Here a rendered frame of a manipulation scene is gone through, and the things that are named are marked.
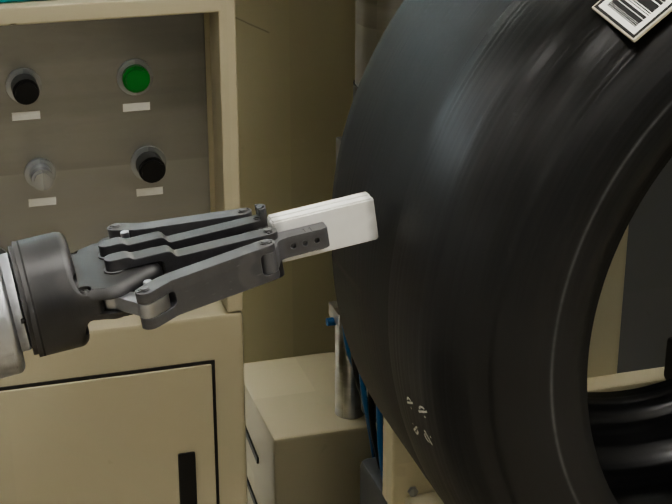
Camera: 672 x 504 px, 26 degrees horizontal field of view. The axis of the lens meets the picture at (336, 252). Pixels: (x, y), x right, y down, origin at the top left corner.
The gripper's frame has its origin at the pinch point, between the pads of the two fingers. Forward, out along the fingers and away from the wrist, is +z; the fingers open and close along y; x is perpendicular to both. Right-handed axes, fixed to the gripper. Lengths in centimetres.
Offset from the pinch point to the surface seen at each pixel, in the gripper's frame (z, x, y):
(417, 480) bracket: 11.4, 38.7, 26.0
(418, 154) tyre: 6.6, -4.1, -1.8
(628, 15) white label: 17.3, -13.2, -11.1
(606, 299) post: 33, 26, 28
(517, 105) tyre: 10.9, -8.5, -8.7
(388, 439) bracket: 9.4, 34.1, 26.9
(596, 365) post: 31, 33, 28
